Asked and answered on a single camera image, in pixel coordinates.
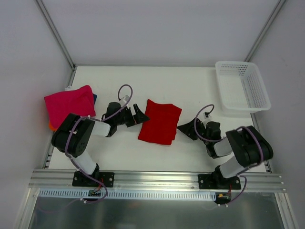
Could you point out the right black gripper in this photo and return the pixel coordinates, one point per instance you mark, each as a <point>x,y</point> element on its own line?
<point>195,129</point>

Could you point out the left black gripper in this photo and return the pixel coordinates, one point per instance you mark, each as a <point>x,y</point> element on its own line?
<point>134,116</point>

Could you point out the red t shirt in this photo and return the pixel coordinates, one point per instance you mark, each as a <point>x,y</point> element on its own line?
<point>162,125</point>

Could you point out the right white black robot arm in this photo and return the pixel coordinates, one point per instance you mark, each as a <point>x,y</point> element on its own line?
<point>246,145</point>

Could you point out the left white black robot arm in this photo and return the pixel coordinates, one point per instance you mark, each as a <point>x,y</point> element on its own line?
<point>73,135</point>

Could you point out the folded navy blue t shirt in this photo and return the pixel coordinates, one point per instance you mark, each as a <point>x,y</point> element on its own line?
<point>94,98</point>

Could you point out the folded pink t shirt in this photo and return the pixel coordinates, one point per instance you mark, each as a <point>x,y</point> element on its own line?
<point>61,104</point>

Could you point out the white plastic basket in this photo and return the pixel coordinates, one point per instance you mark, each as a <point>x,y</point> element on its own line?
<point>241,88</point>

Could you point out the folded white t shirt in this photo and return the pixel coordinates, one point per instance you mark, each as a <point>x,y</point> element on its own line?
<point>69,88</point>

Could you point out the folded orange t shirt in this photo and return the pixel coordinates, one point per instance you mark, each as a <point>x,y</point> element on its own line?
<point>52,127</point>

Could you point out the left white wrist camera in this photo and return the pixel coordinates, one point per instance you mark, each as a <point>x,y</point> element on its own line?
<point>124,101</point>

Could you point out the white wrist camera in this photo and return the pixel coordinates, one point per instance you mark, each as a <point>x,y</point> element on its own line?
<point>124,101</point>
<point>207,118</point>

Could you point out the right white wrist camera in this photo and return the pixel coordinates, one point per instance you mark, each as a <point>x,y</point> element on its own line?
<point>207,118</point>

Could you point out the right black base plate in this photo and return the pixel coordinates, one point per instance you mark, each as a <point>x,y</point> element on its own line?
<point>208,181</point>

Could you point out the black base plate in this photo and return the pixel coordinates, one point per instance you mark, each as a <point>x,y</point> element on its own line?
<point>80,180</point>
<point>208,181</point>

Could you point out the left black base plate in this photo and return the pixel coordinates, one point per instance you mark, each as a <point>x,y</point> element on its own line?
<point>80,180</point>

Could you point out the white slotted cable duct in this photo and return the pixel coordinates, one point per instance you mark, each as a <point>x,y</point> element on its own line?
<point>127,194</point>

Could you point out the aluminium mounting rail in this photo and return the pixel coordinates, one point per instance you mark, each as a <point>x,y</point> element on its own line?
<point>157,181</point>

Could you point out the left aluminium frame post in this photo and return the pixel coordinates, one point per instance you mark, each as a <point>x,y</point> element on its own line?
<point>49,21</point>

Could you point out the aluminium frame post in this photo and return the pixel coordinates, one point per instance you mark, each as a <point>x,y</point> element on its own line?
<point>49,21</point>
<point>265,29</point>

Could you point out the right aluminium frame post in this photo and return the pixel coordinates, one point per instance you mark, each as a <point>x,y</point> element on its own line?
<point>265,29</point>

